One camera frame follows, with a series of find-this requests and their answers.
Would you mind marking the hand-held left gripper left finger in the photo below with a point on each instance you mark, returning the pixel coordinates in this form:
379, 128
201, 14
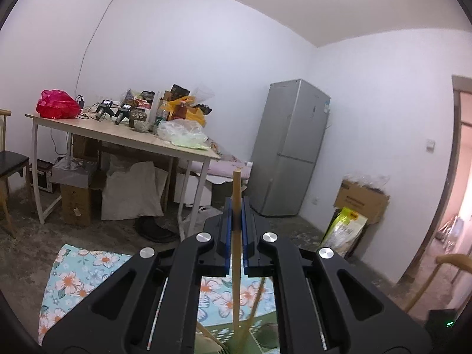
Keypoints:
228, 228

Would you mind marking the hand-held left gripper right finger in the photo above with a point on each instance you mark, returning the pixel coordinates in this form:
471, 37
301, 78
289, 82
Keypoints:
245, 236

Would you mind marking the long bamboo chopstick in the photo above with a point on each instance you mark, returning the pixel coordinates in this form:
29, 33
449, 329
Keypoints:
236, 265

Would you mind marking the pile of wooden chopsticks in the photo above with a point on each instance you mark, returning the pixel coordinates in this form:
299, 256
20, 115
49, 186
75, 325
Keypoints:
257, 300

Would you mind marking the green perforated utensil holder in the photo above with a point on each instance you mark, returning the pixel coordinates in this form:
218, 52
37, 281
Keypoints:
258, 346

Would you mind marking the light wooden chair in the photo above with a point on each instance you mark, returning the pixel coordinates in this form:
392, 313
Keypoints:
453, 261

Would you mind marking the pink bedding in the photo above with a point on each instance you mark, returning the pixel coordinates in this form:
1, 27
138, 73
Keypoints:
228, 166

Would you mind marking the black round basin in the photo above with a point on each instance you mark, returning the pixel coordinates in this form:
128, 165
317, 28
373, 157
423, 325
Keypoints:
155, 230

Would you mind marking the grey refrigerator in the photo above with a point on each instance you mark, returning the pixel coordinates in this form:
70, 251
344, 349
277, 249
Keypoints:
289, 147

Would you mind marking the yellow green rice bag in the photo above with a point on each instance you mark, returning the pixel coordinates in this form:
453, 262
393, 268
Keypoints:
344, 232

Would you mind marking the white sack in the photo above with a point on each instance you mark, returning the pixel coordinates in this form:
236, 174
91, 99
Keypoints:
132, 191

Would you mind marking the clear plastic bag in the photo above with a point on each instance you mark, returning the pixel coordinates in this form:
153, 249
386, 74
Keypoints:
182, 132

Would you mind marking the orange plastic bag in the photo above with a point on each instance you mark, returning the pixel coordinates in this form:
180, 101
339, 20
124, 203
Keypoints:
191, 112

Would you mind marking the large printed cardboard box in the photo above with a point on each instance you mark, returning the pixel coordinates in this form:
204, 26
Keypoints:
363, 201

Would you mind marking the clear bottle with green label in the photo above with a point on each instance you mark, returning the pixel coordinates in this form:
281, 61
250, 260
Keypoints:
161, 116

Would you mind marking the small glass jar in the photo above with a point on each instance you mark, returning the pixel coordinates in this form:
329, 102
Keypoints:
140, 120

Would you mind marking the wooden table with white legs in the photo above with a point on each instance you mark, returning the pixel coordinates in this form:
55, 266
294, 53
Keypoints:
121, 134

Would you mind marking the blue floral tablecloth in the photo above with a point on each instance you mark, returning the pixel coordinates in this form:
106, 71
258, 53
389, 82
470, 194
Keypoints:
73, 284

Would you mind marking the cardboard box under table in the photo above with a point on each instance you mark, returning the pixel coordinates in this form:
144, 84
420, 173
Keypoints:
72, 171

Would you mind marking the red plastic bag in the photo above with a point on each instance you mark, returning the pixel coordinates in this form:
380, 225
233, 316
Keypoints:
57, 105

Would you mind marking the wooden chair with black seat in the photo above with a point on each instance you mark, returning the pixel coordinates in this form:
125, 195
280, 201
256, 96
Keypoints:
11, 164

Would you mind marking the brown door frame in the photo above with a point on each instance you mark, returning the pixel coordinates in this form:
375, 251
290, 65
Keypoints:
448, 191

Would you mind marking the black hand-held camera device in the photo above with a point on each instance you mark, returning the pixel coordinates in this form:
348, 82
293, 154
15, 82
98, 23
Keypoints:
103, 108
123, 113

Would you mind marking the white wall switch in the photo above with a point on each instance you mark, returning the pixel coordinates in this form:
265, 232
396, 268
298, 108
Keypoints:
429, 145

